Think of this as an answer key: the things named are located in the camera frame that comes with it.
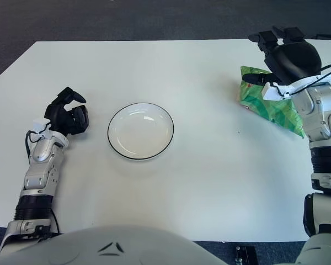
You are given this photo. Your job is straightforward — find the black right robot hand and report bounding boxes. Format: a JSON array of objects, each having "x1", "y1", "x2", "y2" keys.
[{"x1": 242, "y1": 26, "x2": 322, "y2": 86}]

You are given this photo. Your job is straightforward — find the green chips snack bag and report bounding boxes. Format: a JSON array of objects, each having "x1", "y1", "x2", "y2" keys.
[{"x1": 238, "y1": 65, "x2": 306, "y2": 139}]

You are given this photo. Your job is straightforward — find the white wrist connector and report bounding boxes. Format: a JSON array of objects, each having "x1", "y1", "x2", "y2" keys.
[
  {"x1": 33, "y1": 118, "x2": 52, "y2": 140},
  {"x1": 261, "y1": 81, "x2": 293, "y2": 100}
]

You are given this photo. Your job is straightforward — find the grey robot torso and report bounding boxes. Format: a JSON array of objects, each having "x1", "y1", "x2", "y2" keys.
[{"x1": 0, "y1": 225, "x2": 229, "y2": 265}]

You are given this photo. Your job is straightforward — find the white plate black rim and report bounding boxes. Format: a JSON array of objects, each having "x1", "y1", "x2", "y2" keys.
[{"x1": 107, "y1": 102, "x2": 175, "y2": 161}]

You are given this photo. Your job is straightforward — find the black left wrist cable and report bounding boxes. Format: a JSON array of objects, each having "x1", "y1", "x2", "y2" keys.
[{"x1": 24, "y1": 129, "x2": 49, "y2": 161}]

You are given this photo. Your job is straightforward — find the white left wrist connector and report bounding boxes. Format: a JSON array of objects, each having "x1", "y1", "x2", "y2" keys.
[{"x1": 33, "y1": 118, "x2": 52, "y2": 140}]

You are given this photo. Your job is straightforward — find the black metal bracket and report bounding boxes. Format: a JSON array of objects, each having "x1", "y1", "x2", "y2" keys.
[{"x1": 234, "y1": 244, "x2": 259, "y2": 265}]

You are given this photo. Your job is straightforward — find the white right wrist connector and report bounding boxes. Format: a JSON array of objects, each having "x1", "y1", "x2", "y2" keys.
[{"x1": 261, "y1": 81, "x2": 293, "y2": 100}]

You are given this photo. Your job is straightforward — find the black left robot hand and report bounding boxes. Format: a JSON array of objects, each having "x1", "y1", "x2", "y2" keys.
[{"x1": 44, "y1": 87, "x2": 90, "y2": 136}]

